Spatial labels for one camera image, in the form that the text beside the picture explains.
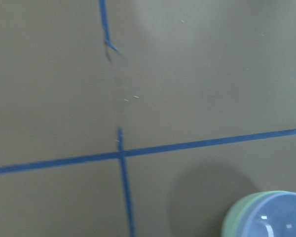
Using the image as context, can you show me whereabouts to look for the green bowl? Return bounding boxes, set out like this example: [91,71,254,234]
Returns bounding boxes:
[220,191,287,237]

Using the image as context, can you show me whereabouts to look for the blue bowl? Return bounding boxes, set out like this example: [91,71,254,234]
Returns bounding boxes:
[240,192,296,237]

